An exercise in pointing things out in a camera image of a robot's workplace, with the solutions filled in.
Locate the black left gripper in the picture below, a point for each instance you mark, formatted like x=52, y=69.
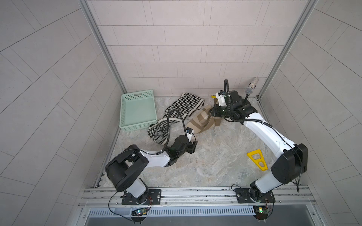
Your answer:
x=192, y=147

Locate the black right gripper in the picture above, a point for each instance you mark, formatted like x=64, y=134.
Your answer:
x=216, y=112

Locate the beige plaid scarf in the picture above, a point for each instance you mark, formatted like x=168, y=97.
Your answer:
x=204, y=120

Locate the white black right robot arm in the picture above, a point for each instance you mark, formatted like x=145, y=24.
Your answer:
x=292, y=158

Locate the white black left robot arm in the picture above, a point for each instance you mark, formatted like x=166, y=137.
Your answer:
x=124, y=170

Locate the black white houndstooth scarf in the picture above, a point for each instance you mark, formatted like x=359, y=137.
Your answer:
x=176, y=115

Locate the mint green plastic basket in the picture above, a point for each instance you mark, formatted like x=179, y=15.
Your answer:
x=137, y=110

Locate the yellow plastic triangle tool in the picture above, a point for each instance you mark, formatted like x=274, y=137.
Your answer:
x=257, y=158

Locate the left green circuit board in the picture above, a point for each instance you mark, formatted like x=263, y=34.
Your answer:
x=139, y=212

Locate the green circuit board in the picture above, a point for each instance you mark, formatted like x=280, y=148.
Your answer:
x=139, y=212
x=261, y=212

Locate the right green circuit board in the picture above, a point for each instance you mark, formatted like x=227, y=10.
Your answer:
x=261, y=212

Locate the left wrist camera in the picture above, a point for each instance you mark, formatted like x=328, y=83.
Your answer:
x=189, y=133

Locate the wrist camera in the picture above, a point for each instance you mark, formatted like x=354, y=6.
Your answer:
x=189, y=133
x=221, y=98

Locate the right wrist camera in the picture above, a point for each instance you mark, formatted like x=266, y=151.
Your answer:
x=221, y=98

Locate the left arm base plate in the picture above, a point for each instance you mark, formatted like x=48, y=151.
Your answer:
x=152, y=196

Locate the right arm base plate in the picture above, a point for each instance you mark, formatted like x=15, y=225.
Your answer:
x=243, y=196

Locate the aluminium mounting rail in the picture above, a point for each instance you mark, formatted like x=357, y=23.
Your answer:
x=195, y=196

